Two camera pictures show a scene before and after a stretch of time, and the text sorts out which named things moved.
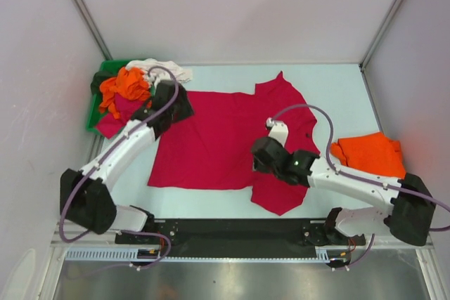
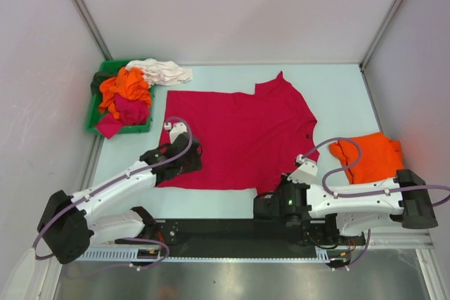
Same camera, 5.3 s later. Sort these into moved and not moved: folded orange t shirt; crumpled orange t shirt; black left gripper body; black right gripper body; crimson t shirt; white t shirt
Moved: black right gripper body; black left gripper body
Not moved: white t shirt; folded orange t shirt; crimson t shirt; crumpled orange t shirt
